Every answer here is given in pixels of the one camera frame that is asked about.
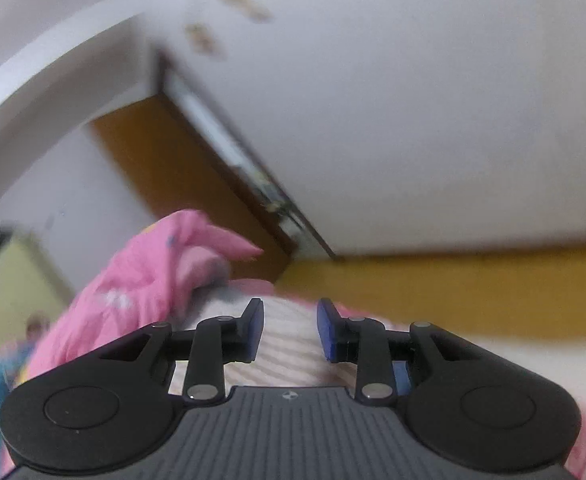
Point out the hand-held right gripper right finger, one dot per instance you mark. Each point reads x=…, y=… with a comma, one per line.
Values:
x=325, y=330

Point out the light blue folded cloth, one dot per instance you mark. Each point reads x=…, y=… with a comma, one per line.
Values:
x=401, y=377

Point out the dark bundle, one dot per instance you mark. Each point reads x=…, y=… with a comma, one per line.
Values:
x=4, y=242

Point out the pink grey floral quilt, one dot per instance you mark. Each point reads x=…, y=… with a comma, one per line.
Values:
x=138, y=280

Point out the beige white houndstooth knit cardigan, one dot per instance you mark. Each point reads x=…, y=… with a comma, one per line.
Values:
x=288, y=350

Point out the pale yellow wardrobe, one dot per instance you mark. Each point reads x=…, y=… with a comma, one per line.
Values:
x=13, y=300

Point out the short hanging wall ornament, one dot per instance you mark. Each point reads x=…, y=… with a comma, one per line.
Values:
x=204, y=40

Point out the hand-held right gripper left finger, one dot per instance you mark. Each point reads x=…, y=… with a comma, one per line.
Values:
x=255, y=327

